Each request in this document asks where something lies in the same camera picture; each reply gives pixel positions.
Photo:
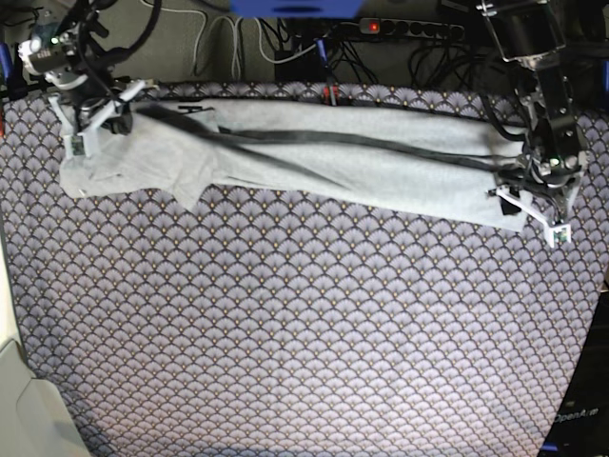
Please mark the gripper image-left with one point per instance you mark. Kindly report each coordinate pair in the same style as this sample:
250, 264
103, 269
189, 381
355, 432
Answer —
119, 122

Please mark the blue box overhead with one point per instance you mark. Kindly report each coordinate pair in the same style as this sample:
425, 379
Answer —
296, 8

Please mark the beige plastic bin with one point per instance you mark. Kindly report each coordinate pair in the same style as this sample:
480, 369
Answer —
34, 418

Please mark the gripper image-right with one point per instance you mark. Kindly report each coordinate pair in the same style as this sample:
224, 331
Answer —
549, 167

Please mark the red black table clamp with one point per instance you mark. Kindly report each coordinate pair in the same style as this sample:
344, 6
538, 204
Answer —
331, 95

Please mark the black power strip red switch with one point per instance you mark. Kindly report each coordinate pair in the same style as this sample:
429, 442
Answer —
398, 28

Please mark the patterned fan-print tablecloth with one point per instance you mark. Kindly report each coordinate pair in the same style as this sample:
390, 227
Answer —
283, 323

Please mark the light grey T-shirt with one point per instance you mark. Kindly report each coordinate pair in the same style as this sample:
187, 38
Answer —
183, 148

